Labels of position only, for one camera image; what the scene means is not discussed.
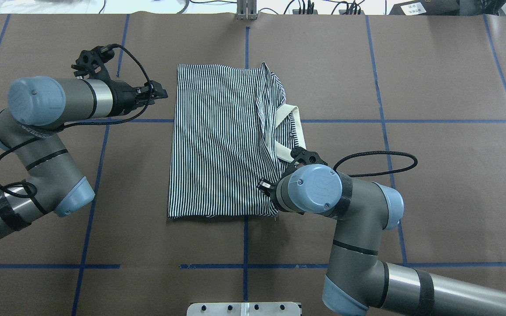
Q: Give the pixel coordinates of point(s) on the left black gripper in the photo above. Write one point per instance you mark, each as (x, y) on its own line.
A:
(124, 98)

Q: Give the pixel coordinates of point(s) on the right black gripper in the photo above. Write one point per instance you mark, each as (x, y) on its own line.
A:
(265, 186)

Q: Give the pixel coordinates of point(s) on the striped polo shirt white collar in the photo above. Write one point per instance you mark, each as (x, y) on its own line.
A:
(232, 128)

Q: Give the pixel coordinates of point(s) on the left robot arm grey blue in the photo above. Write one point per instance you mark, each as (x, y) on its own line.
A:
(38, 175)

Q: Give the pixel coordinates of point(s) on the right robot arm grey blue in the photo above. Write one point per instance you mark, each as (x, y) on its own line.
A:
(356, 279)

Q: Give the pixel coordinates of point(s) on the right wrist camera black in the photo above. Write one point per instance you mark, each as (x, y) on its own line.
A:
(302, 157)

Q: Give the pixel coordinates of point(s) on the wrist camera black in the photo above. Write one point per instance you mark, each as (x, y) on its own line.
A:
(91, 63)
(302, 157)

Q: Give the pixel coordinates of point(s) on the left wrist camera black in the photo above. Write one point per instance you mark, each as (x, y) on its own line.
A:
(91, 63)

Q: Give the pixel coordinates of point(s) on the aluminium frame post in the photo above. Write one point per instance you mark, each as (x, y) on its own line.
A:
(246, 10)

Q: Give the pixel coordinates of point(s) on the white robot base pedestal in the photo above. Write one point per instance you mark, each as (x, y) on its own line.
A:
(245, 309)

